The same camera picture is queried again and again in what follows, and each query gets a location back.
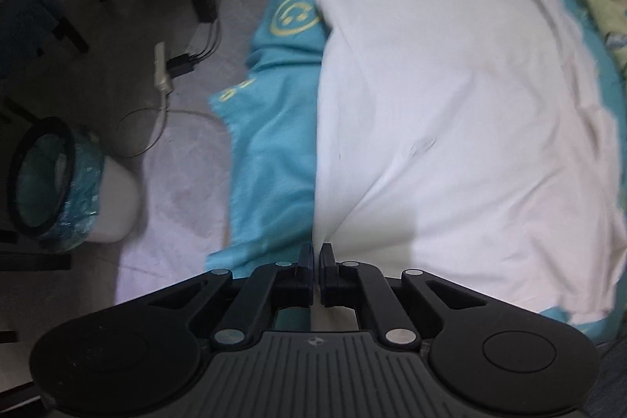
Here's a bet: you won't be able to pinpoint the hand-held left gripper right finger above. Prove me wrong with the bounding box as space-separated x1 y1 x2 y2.
320 243 487 347

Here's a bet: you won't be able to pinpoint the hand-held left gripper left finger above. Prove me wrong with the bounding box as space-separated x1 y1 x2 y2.
147 243 315 347

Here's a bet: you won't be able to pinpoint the white t-shirt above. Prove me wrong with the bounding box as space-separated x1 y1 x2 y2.
256 0 627 327

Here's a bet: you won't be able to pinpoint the teal printed bed sheet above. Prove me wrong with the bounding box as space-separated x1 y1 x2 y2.
206 0 627 346

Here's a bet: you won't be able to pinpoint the white trash bin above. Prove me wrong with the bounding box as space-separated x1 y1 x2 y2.
7 116 148 245

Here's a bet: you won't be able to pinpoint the black power plug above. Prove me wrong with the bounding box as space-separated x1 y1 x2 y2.
167 52 204 78

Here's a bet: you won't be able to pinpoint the teal trash bag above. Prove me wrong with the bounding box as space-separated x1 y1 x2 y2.
20 129 106 242

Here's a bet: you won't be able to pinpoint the white power strip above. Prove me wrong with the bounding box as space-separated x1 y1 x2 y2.
153 42 174 96

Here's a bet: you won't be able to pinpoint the person's dark pants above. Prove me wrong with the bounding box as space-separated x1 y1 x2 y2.
578 340 627 418

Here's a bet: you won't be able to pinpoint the dark chair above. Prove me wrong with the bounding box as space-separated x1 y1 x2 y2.
0 0 90 82

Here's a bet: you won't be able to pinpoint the white cable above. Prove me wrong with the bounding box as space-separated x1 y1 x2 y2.
119 92 232 159

